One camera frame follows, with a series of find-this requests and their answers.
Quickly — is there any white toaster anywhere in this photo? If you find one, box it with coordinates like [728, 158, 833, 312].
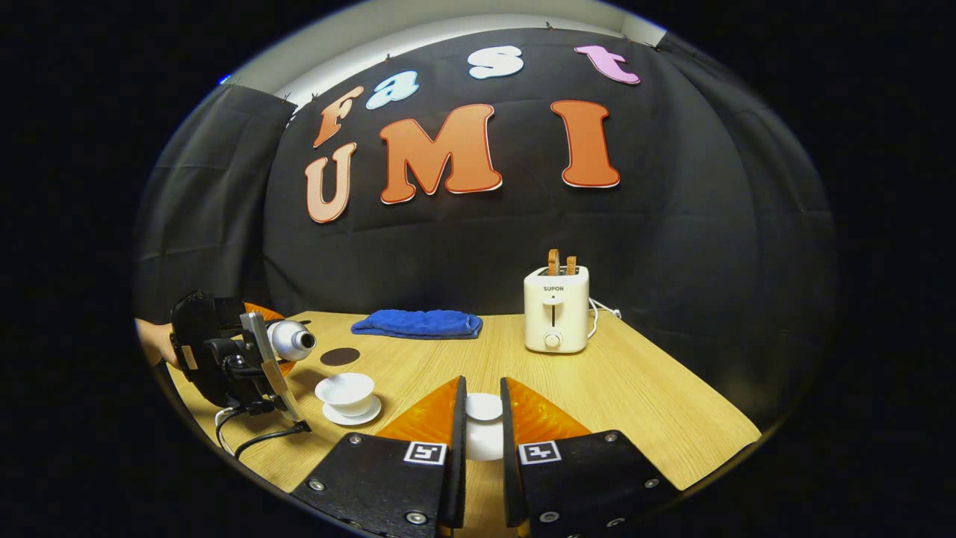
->
[524, 265, 591, 354]

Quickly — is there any white teacup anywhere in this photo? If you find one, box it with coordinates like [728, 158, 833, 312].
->
[314, 373, 376, 418]

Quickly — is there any blue towel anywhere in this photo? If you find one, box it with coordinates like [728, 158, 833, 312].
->
[351, 309, 483, 341]

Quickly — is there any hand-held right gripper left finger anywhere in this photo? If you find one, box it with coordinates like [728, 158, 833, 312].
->
[291, 376, 468, 538]

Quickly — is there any white teacup lid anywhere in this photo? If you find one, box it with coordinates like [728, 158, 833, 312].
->
[465, 392, 505, 462]

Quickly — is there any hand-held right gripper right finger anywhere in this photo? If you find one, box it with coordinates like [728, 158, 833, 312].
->
[500, 377, 680, 538]

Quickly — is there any white toaster cable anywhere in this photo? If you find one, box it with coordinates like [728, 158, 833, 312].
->
[588, 297, 622, 338]

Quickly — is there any white saucer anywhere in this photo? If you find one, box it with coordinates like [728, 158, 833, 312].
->
[323, 395, 382, 427]

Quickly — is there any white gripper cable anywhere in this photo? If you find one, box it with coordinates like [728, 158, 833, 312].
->
[215, 406, 251, 451]

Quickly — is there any silver water bottle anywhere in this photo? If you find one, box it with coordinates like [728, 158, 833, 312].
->
[267, 320, 317, 362]

